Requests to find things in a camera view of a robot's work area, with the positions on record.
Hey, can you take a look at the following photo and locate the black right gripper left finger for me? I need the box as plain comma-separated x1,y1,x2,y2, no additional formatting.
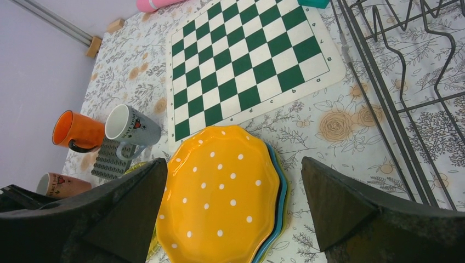
0,157,168,263

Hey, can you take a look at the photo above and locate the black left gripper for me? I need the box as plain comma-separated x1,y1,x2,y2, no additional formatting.
1,185,58,213

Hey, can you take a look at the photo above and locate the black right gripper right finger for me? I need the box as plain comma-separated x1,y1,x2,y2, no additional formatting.
301,157,464,262

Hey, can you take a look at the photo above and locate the pink cup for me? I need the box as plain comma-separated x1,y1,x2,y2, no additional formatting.
36,173,92,199

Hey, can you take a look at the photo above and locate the blue dotted plate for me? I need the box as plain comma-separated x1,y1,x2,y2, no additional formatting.
252,142,288,263

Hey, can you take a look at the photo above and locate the orange mug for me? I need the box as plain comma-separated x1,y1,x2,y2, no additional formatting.
52,110,105,153

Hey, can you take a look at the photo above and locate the clear plastic cup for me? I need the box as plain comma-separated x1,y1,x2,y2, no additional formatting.
105,104,161,161

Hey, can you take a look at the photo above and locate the yellow dotted plate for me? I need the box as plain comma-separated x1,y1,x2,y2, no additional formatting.
156,125,280,262

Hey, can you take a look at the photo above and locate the dark grey building baseplate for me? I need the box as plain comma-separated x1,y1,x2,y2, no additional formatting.
91,138,132,180

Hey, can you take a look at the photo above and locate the floral table mat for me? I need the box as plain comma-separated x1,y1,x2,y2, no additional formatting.
61,0,465,263

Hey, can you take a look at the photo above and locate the corner wooden block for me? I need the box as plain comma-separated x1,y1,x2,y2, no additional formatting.
85,36,102,59

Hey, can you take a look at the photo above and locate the green white chessboard mat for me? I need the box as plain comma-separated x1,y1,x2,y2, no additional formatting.
166,0,345,151

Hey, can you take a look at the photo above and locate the left tan wooden block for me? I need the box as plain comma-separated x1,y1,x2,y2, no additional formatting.
106,19,125,33

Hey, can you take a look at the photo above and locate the pink wand massager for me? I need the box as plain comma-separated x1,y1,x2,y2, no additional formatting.
136,0,184,13

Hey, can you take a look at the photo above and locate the teal small block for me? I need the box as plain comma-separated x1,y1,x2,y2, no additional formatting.
298,0,330,9

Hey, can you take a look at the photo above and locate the black wire dish rack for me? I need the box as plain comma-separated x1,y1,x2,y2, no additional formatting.
331,1,464,211

